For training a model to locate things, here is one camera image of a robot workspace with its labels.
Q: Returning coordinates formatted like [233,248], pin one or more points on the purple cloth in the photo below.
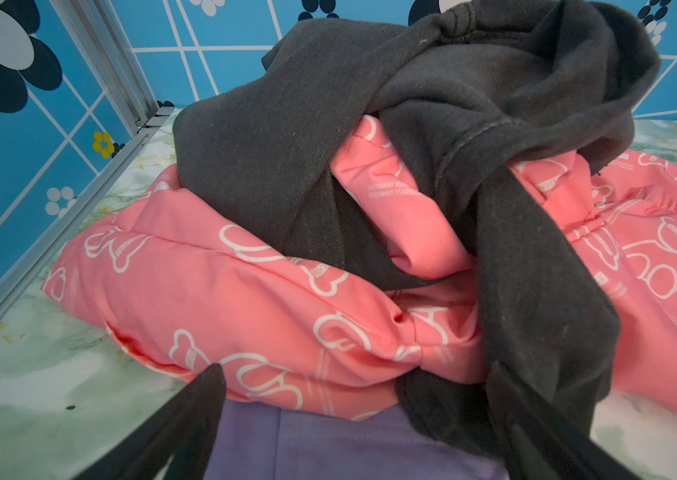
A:
[258,441]

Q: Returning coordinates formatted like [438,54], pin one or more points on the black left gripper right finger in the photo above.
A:
[537,442]

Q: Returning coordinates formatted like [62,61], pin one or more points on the left aluminium corner post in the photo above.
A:
[101,41]

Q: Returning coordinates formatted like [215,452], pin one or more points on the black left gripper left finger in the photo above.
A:
[177,440]

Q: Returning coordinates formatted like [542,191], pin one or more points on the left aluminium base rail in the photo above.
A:
[27,269]

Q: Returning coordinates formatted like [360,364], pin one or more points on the pink printed jacket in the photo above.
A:
[179,288]

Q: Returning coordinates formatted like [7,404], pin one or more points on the dark grey cloth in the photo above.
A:
[460,94]

